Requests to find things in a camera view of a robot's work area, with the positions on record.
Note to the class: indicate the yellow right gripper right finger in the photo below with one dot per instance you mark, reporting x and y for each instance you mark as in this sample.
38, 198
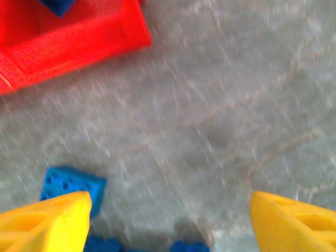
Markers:
291, 228

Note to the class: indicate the blue long lego brick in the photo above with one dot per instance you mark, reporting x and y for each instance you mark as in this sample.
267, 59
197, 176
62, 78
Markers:
76, 182

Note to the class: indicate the red plastic storage bin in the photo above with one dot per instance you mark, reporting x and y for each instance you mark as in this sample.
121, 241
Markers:
78, 44

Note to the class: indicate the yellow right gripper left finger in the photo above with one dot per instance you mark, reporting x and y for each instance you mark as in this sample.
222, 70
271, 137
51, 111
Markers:
44, 228

